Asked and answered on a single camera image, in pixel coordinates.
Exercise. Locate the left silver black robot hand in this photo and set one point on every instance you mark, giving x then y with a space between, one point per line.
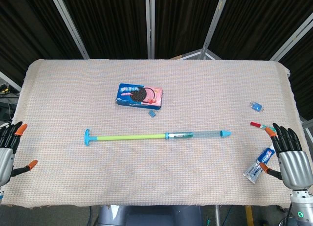
5 160

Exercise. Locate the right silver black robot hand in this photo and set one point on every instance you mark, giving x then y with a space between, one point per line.
294 167

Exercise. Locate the long green-blue water pump toy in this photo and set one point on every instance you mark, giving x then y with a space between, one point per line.
122 137

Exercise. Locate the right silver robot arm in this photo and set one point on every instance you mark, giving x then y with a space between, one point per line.
300 206

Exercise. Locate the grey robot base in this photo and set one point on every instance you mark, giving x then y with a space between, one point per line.
146 216

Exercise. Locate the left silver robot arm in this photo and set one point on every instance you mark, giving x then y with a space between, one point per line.
1 194

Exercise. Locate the blue white toothpaste tube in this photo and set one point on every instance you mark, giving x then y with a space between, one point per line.
256 168

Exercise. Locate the red capped small tube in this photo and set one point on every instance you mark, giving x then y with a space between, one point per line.
255 124

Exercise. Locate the yellow bar under table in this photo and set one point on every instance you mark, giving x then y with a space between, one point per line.
249 216

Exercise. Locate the small blue wrapped candy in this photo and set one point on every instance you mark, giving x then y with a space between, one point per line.
256 106

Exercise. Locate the grey metal table leg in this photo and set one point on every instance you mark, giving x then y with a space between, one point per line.
216 216

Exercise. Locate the black pleated screen panel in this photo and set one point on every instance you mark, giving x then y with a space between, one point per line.
264 18
27 28
183 20
304 64
110 23

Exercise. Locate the beige woven tablecloth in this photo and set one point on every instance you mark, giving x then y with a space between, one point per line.
171 174

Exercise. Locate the blue pink Oreo box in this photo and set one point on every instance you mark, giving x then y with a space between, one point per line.
127 101

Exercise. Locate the small blue binder clip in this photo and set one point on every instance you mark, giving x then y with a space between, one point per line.
152 114

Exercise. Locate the brown cardboard piece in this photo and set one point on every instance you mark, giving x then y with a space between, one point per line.
177 57

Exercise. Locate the grey metal screen post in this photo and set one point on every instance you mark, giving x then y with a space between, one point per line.
151 25
69 25
216 20
291 42

